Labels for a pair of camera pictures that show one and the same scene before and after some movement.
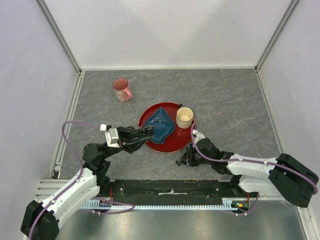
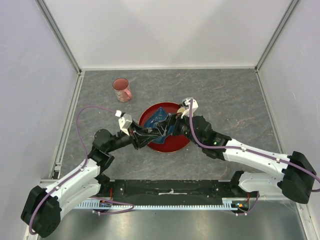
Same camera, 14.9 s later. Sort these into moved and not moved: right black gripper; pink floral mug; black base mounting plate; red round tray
Moved: right black gripper
Not moved: pink floral mug; black base mounting plate; red round tray
